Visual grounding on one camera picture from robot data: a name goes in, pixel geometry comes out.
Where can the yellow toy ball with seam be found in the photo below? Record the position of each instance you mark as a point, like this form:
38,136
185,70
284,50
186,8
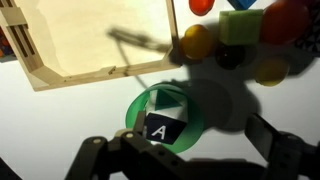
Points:
196,41

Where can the dark red round toy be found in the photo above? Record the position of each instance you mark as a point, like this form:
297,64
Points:
230,56

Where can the green plastic bowl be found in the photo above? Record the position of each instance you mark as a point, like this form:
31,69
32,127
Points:
196,126

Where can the green foam block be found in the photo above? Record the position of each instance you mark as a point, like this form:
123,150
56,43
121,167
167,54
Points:
240,28

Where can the checkered soft fabric toy cube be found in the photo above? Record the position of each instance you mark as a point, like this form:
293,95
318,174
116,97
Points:
163,131

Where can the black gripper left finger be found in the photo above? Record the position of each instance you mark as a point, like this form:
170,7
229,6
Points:
133,160

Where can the white blue patterned toy cube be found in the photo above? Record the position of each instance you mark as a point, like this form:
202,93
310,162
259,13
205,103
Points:
311,36

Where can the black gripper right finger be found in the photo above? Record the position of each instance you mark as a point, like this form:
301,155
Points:
293,156

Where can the small red orange toy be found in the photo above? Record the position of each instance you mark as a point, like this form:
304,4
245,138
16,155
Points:
201,6

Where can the small yellow toy fruit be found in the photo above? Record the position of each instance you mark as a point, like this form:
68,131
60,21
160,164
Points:
271,71

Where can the orange round toy fruit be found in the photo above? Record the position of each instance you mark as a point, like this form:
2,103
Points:
283,23

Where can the wooden slatted tray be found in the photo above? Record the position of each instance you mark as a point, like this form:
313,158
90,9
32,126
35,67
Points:
93,33

